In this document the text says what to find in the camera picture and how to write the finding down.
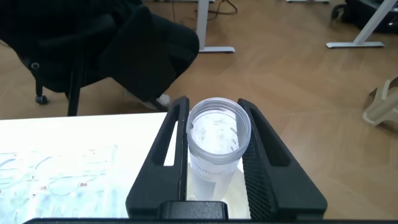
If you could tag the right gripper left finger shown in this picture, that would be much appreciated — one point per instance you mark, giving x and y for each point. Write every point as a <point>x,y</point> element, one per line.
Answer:
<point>161,177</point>

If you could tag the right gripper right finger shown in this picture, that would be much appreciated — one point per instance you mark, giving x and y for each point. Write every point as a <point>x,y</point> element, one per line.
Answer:
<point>280,186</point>

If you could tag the yellow pigment test tube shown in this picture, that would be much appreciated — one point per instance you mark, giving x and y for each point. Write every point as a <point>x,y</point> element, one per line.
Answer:
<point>214,174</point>

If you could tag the black wheeled robot base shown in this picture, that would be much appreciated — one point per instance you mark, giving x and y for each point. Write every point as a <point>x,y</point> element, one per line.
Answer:
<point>351,12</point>

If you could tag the clear acrylic tube rack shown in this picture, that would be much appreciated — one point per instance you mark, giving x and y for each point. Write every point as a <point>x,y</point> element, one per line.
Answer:
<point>62,186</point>

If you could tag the black office chair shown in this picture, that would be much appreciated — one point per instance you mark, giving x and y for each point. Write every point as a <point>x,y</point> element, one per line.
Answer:
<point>74,90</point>
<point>140,62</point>

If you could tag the beige plastic stool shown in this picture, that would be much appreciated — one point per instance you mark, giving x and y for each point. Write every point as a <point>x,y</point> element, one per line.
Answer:
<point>381,109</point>

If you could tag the white desk single leg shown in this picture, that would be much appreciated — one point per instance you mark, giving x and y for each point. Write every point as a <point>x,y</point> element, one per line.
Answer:
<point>202,25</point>

